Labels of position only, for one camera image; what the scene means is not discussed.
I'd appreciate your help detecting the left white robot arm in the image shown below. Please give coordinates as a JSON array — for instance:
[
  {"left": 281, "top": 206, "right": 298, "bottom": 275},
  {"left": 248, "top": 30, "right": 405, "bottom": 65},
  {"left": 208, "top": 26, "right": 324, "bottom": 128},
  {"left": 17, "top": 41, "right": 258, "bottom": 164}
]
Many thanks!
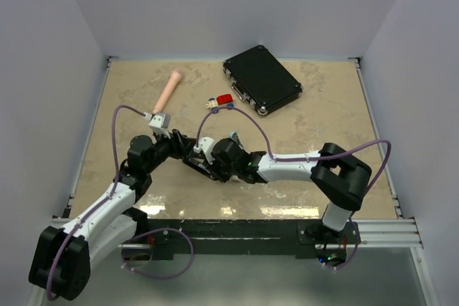
[{"left": 29, "top": 130, "right": 197, "bottom": 301}]

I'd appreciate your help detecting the aluminium frame rail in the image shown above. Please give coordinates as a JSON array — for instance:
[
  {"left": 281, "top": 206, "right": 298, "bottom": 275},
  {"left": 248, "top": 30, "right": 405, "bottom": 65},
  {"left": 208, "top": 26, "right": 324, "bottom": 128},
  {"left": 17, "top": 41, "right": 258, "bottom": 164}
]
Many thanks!
[{"left": 355, "top": 219, "right": 423, "bottom": 248}]

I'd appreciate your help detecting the red white toy car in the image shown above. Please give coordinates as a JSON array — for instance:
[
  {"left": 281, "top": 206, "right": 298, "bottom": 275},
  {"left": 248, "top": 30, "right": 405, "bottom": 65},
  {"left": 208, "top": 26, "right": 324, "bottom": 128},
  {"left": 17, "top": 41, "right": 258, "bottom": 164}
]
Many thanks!
[{"left": 205, "top": 94, "right": 234, "bottom": 110}]

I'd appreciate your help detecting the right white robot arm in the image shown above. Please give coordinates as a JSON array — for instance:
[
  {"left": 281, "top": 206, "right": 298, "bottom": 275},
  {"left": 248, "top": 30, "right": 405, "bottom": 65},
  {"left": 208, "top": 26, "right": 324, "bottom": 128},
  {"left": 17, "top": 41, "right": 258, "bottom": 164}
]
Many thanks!
[{"left": 194, "top": 137, "right": 372, "bottom": 244}]

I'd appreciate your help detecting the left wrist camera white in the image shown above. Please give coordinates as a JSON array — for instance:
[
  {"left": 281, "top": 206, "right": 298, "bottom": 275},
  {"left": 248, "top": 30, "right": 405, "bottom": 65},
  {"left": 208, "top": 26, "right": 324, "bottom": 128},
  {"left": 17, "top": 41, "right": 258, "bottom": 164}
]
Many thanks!
[{"left": 143, "top": 112, "right": 171, "bottom": 138}]

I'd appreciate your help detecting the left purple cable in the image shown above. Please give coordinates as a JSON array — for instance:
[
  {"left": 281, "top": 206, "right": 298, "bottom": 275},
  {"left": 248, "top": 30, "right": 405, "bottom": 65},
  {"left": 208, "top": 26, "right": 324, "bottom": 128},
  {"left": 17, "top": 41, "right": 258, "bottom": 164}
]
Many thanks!
[{"left": 45, "top": 105, "right": 195, "bottom": 302}]

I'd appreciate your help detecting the black stapler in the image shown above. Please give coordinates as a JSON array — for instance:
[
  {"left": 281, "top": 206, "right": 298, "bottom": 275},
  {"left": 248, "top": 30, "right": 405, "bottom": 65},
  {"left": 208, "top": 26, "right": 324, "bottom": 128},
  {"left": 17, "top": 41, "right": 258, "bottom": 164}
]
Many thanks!
[{"left": 181, "top": 151, "right": 217, "bottom": 181}]

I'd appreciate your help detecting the light blue stapler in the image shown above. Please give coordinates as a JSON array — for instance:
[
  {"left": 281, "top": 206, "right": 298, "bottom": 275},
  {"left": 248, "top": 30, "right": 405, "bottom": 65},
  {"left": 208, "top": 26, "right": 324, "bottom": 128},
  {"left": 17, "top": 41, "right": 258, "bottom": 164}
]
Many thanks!
[{"left": 229, "top": 131, "right": 242, "bottom": 146}]

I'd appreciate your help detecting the black metal-edged briefcase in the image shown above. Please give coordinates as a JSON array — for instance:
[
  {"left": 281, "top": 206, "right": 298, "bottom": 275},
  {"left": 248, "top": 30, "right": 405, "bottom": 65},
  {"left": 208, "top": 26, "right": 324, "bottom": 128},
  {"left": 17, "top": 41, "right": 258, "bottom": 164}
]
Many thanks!
[{"left": 222, "top": 44, "right": 303, "bottom": 117}]

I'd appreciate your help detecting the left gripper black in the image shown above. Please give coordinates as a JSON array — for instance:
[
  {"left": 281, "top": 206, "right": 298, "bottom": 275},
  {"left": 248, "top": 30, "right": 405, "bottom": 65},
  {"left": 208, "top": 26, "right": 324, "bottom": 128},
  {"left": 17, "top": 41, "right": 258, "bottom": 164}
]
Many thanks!
[{"left": 145, "top": 128, "right": 198, "bottom": 174}]

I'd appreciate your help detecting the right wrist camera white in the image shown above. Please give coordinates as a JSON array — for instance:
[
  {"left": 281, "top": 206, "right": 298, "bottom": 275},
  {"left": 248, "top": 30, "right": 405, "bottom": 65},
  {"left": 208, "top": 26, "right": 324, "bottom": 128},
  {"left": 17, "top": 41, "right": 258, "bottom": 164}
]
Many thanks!
[{"left": 194, "top": 137, "right": 216, "bottom": 163}]

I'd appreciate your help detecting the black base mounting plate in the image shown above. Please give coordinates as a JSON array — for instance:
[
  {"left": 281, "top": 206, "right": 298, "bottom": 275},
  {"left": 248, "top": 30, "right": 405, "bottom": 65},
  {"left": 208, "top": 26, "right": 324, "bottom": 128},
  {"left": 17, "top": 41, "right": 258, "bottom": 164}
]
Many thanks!
[{"left": 106, "top": 218, "right": 363, "bottom": 261}]

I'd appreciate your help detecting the purple cable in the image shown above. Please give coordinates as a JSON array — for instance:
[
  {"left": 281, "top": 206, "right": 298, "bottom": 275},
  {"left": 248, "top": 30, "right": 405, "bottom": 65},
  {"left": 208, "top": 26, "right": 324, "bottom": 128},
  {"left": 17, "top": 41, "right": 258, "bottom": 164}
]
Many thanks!
[
  {"left": 196, "top": 107, "right": 392, "bottom": 272},
  {"left": 45, "top": 105, "right": 195, "bottom": 302}
]

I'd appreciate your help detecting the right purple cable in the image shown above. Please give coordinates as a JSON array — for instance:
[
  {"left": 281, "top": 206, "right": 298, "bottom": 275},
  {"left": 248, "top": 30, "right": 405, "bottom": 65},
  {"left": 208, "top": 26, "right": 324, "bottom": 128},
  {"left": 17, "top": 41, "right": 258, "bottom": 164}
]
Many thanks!
[{"left": 196, "top": 107, "right": 392, "bottom": 272}]

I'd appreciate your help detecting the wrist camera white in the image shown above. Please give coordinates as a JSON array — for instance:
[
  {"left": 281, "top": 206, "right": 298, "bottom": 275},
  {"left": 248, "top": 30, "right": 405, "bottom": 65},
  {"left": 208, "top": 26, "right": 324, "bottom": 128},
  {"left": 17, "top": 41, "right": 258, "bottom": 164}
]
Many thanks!
[
  {"left": 143, "top": 112, "right": 171, "bottom": 138},
  {"left": 194, "top": 137, "right": 216, "bottom": 163}
]

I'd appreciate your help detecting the pink plastic flashlight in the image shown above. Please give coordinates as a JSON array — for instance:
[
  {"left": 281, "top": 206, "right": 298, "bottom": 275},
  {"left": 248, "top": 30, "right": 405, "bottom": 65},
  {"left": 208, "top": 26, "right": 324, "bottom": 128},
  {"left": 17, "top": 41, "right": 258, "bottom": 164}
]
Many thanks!
[{"left": 153, "top": 70, "right": 183, "bottom": 113}]

